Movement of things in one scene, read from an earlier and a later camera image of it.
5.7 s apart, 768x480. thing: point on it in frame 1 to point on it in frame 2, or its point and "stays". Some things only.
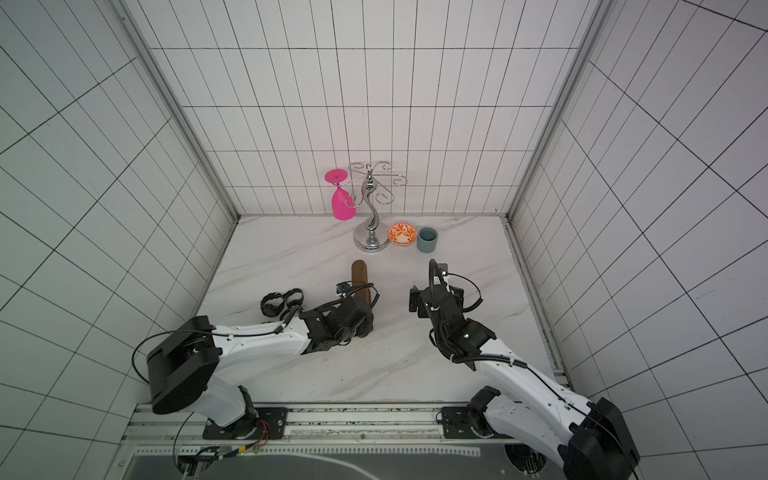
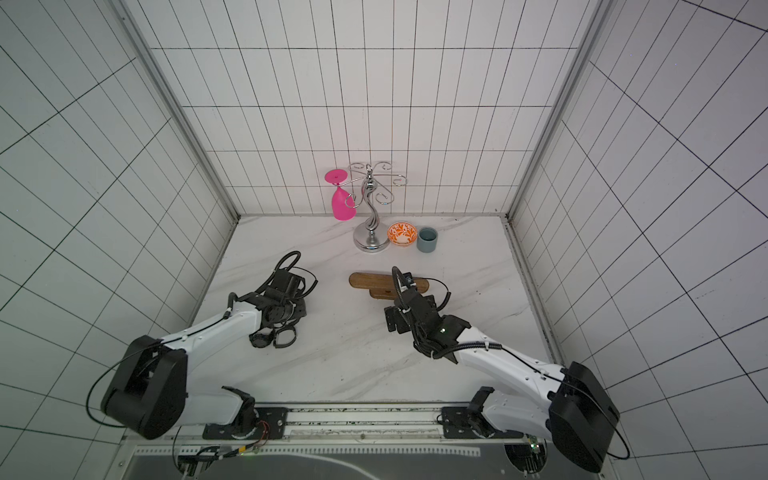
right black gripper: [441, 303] to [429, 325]
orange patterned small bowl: [402, 234] stays
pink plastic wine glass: [343, 205] stays
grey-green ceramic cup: [427, 239] stays
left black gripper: [365, 326] to [300, 309]
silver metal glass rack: [373, 236] stays
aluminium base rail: [318, 425] stays
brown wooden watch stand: [360, 275] to [382, 285]
